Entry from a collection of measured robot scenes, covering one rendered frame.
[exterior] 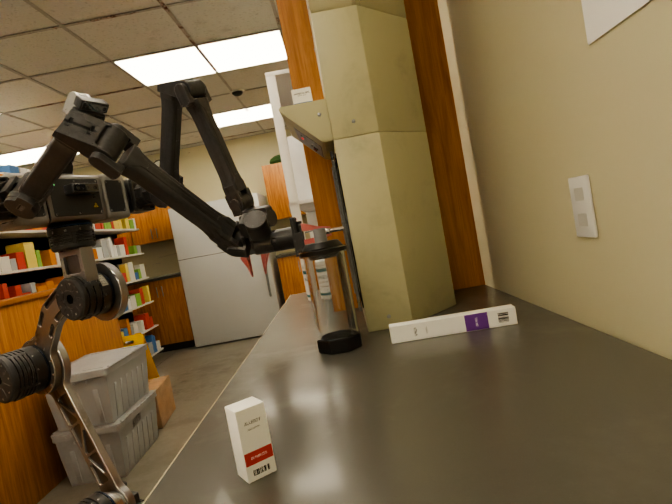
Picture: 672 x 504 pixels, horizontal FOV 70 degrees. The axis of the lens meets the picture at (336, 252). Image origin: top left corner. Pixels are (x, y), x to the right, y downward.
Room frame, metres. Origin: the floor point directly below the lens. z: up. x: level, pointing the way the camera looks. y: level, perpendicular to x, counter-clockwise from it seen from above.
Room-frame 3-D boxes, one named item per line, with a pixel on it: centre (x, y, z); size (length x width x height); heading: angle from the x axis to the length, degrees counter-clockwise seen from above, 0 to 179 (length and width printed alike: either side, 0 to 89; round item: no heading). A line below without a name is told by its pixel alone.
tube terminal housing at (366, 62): (1.32, -0.17, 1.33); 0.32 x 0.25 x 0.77; 179
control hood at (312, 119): (1.32, 0.01, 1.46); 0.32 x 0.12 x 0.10; 179
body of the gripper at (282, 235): (1.27, 0.12, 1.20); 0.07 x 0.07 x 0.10; 0
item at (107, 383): (3.01, 1.60, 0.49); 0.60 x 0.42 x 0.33; 179
